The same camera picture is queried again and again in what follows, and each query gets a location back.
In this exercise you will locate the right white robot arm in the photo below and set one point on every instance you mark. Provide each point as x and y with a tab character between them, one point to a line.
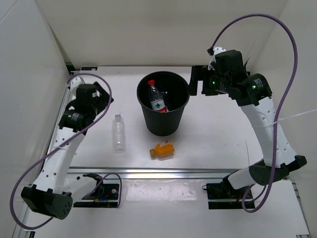
279	159

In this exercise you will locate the aluminium front rail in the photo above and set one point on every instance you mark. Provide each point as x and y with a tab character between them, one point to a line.
154	173

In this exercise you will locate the black plastic waste bin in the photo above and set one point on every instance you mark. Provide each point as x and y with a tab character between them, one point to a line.
159	123

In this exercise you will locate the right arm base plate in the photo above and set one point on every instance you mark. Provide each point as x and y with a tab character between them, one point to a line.
220	198

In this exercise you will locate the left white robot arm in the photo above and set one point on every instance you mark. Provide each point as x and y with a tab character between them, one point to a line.
48	195

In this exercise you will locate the red label water bottle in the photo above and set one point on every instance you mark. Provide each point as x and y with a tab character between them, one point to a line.
156	99

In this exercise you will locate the blue label water bottle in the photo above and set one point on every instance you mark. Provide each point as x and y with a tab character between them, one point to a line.
165	96

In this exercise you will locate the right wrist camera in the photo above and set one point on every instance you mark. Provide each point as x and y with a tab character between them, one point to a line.
213	52

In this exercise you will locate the orange juice bottle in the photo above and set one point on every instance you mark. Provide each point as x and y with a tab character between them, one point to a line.
162	149

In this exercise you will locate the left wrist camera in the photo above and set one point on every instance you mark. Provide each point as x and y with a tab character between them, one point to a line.
74	83

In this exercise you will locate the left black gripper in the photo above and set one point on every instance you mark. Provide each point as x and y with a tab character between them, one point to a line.
104	99

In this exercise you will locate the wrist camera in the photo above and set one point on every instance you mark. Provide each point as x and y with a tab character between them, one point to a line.
213	52
74	83

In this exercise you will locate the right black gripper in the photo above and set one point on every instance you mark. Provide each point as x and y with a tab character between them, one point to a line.
199	73

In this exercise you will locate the clear bottle white cap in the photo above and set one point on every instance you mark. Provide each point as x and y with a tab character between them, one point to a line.
118	133

